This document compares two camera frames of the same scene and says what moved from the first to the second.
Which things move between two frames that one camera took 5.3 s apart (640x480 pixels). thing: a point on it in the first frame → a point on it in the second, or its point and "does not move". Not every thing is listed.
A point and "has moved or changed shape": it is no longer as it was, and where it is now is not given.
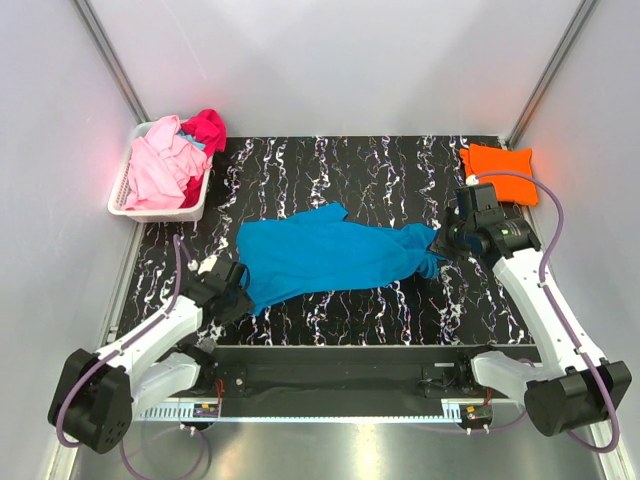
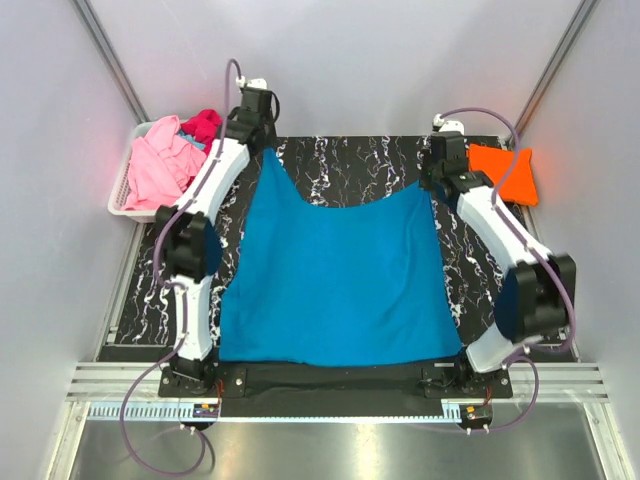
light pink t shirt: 164,163 does not move
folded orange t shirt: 480,159 does not move
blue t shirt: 282,257 has moved or changed shape
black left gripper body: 238,304 → 268,126
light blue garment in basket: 190,138 does not move
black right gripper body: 457,232 → 429,172
